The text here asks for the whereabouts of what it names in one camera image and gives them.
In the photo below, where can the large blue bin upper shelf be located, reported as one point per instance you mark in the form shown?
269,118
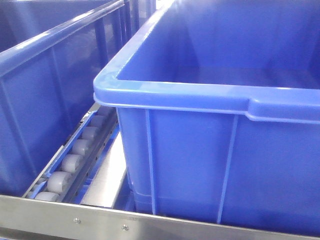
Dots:
50,53

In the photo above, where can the grey roller track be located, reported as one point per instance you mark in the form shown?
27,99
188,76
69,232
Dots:
67,176

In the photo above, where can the blue bin upper right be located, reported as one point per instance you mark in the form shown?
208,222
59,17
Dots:
218,103

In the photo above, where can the grey right shelf rack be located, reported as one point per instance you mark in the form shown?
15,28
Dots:
104,213

